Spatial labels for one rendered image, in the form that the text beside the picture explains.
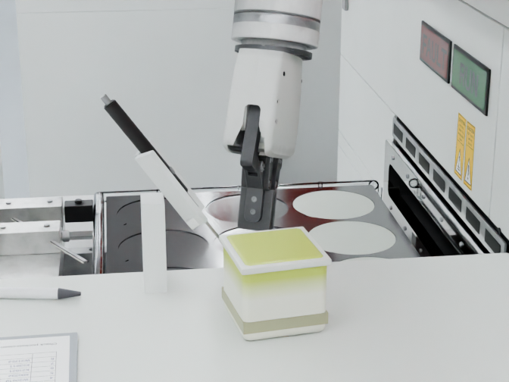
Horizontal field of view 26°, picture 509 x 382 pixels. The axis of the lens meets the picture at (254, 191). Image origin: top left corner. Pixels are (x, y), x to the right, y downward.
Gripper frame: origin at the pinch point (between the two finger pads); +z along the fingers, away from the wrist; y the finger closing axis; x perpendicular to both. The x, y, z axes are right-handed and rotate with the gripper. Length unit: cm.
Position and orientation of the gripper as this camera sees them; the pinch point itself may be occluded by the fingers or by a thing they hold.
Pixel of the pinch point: (257, 209)
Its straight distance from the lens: 106.6
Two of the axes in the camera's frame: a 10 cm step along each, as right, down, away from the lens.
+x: 9.5, 1.1, -2.8
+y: -2.8, -0.1, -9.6
